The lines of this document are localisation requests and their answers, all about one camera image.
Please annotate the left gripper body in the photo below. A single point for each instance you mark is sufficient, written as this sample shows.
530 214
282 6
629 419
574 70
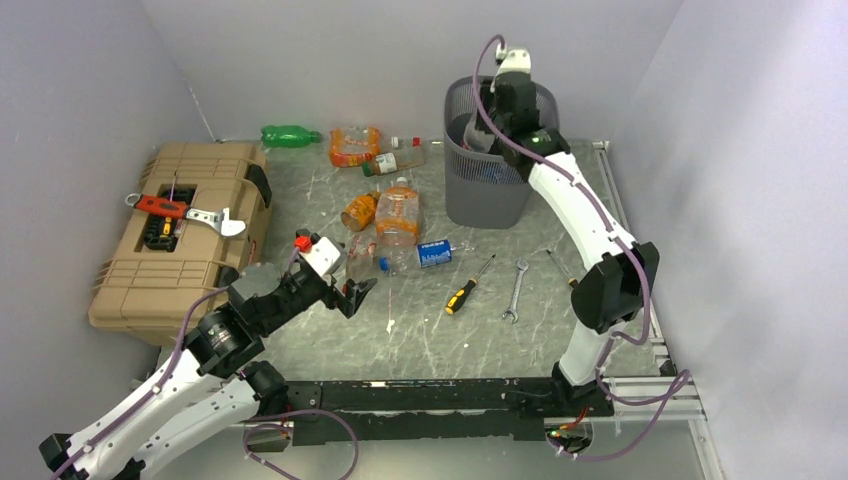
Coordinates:
330 294

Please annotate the milk bottle red label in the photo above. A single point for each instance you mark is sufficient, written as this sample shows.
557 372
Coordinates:
361 257

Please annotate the small blue label bottle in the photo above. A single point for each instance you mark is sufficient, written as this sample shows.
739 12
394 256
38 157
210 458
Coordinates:
434 253

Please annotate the large orange label bottle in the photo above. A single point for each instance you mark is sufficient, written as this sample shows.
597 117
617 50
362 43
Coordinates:
398 215

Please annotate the brown tea bottle green cap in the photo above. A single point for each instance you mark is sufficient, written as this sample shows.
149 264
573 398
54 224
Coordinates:
394 161

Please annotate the clear bottle red label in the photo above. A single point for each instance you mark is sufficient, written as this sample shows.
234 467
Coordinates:
476 135

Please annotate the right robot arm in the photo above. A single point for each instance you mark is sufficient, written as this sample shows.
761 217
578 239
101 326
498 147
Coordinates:
620 270

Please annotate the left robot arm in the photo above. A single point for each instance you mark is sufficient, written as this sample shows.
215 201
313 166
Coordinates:
212 379

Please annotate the grey mesh waste bin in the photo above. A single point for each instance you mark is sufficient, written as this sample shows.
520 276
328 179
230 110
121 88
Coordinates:
470 201

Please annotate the yellow black screwdriver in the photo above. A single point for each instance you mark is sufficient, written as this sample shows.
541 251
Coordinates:
458 300
570 278

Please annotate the orange wrapped bottle pack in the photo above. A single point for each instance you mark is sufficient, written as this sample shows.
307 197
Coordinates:
352 146

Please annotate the clear bottle red cap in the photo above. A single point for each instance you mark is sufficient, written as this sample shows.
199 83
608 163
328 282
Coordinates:
430 145

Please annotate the silver combination spanner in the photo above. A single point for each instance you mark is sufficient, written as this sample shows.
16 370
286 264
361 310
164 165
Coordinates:
511 312

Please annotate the green plastic bottle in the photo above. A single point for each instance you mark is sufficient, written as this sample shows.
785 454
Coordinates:
289 136

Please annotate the tan plastic toolbox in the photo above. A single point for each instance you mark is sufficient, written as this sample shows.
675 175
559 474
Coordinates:
160 265

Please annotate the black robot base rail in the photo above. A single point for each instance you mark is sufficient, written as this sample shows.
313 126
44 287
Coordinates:
520 408

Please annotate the red handled adjustable wrench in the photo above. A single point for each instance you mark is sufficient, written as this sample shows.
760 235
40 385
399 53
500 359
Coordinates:
220 221

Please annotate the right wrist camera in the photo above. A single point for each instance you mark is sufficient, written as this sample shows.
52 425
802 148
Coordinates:
512 60

